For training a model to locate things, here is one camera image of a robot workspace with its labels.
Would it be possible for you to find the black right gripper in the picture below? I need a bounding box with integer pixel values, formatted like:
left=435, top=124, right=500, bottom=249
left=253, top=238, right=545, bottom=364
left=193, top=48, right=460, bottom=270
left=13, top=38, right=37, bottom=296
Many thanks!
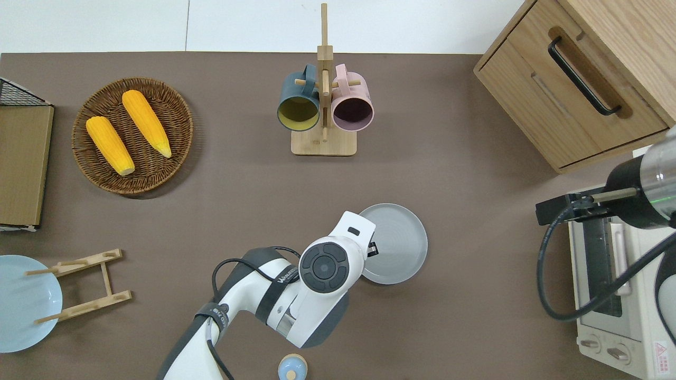
left=536, top=191, right=608, bottom=226

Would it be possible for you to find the gray plate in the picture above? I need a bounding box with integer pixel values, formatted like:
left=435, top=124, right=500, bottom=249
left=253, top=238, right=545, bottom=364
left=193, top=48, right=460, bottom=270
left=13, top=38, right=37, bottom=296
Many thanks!
left=358, top=203, right=429, bottom=286

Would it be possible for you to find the wooden plate rack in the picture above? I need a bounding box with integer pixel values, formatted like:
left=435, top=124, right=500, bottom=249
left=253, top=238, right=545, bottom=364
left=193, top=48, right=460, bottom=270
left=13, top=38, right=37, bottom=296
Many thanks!
left=25, top=249, right=133, bottom=325

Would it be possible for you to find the light blue plate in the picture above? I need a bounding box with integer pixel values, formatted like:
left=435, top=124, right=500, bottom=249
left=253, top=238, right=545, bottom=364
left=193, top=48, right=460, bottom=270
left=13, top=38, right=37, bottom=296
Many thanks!
left=0, top=255, right=63, bottom=354

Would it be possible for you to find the wooden mug rack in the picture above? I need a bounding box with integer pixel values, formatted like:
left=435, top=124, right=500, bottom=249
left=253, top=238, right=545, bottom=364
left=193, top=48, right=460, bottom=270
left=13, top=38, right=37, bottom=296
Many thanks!
left=291, top=3, right=362, bottom=157

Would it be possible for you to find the wooden cabinet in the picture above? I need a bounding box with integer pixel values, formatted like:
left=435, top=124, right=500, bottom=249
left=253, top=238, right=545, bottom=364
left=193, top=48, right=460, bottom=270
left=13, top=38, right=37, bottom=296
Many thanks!
left=474, top=0, right=676, bottom=175

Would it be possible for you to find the white toaster oven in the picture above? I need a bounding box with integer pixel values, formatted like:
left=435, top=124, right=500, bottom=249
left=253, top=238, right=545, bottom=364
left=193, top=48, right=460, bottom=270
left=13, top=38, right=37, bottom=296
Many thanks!
left=568, top=185, right=676, bottom=380

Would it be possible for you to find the pink mug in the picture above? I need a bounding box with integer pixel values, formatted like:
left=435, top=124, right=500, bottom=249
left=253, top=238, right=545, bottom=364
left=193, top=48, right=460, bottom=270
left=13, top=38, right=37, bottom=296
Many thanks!
left=331, top=64, right=375, bottom=132

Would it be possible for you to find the brown table mat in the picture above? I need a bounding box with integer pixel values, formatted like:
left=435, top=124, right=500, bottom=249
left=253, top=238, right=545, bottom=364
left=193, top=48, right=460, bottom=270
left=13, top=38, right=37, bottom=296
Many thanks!
left=0, top=52, right=655, bottom=380

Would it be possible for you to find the small blue round knob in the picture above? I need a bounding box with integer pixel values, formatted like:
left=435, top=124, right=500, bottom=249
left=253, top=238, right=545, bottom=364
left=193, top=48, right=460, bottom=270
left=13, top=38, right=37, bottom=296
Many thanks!
left=278, top=354, right=308, bottom=380

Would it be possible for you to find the dark blue mug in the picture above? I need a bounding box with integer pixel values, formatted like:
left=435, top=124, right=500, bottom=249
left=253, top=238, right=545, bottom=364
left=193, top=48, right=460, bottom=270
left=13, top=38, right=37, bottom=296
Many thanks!
left=277, top=64, right=321, bottom=132

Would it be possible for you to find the brown wicker basket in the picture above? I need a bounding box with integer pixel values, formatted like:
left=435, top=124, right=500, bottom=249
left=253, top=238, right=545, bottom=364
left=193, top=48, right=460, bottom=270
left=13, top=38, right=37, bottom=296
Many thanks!
left=72, top=78, right=194, bottom=195

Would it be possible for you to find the yellow corn cob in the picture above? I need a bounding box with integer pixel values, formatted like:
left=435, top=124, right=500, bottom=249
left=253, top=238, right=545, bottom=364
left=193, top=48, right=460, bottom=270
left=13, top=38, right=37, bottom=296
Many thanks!
left=86, top=116, right=136, bottom=176
left=122, top=90, right=172, bottom=159

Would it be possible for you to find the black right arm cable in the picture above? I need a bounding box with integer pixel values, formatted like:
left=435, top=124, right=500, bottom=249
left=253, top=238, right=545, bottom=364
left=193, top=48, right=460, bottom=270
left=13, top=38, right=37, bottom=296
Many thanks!
left=537, top=203, right=676, bottom=322

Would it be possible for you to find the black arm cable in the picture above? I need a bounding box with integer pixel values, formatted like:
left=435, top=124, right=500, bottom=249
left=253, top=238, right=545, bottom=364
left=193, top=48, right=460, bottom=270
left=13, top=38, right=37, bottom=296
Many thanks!
left=206, top=245, right=302, bottom=380
left=537, top=203, right=676, bottom=322

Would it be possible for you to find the black cabinet handle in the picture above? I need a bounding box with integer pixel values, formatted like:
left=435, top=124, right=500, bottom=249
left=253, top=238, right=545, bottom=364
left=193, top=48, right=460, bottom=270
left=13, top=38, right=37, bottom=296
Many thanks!
left=548, top=36, right=623, bottom=117

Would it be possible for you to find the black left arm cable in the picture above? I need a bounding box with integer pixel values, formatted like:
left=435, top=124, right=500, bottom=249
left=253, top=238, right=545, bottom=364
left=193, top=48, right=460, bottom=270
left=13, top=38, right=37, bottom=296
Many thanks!
left=206, top=245, right=302, bottom=380

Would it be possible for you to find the wire and wood shelf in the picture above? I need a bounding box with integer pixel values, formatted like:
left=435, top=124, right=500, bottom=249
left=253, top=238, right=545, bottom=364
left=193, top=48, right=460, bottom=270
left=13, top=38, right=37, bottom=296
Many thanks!
left=0, top=78, right=55, bottom=233

